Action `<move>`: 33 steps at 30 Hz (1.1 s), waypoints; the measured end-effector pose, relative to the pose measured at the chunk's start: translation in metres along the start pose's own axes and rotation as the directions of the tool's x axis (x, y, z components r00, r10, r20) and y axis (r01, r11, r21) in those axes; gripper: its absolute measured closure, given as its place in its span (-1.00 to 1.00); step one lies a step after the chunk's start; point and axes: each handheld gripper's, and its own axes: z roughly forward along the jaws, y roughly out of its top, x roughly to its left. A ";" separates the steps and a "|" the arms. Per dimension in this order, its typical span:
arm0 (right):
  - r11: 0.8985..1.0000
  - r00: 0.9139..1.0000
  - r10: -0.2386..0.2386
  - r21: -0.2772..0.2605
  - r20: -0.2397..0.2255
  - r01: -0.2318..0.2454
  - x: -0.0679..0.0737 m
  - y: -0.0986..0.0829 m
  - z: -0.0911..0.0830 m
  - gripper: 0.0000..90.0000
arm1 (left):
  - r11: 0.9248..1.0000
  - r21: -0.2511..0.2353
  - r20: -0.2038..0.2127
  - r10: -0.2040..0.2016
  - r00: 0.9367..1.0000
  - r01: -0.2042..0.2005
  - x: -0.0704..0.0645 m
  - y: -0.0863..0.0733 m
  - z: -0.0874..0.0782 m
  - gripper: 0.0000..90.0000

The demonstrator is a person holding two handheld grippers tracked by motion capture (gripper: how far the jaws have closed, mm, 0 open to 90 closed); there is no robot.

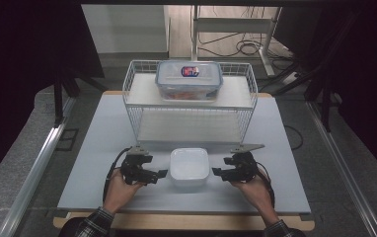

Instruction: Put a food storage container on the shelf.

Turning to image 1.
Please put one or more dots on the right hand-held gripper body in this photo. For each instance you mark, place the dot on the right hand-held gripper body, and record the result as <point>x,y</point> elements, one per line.
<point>242,164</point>

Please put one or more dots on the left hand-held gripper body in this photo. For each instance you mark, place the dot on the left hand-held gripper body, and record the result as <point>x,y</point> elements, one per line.
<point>135,166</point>

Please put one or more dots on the white square bowl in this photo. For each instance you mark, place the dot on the white square bowl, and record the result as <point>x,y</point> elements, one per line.
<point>189,166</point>

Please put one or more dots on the clear container with blue lid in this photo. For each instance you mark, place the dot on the clear container with blue lid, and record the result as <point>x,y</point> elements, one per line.
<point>188,80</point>

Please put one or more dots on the person's left hand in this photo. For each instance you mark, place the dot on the person's left hand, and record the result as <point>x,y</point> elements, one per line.
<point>120,191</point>

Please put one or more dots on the person's right hand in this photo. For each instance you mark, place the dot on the person's right hand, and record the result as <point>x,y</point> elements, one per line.
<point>255,194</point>

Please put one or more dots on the black stand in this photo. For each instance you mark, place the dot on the black stand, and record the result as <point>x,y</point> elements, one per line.
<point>58,98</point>
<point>324,102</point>

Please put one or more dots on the white cabinet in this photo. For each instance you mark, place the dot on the white cabinet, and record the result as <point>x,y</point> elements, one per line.
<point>124,29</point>

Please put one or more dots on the black curtain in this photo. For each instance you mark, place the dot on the black curtain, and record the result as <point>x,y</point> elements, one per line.
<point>364,72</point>
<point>22,65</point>

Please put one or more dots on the black floor socket frame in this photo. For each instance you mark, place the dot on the black floor socket frame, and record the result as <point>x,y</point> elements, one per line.
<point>67,140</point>

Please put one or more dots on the aluminium rail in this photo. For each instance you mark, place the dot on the aluminium rail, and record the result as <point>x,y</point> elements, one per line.
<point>35,171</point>
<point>344,171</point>

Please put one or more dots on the white metal desk frame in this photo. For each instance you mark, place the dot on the white metal desk frame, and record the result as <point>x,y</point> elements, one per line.
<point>236,24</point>

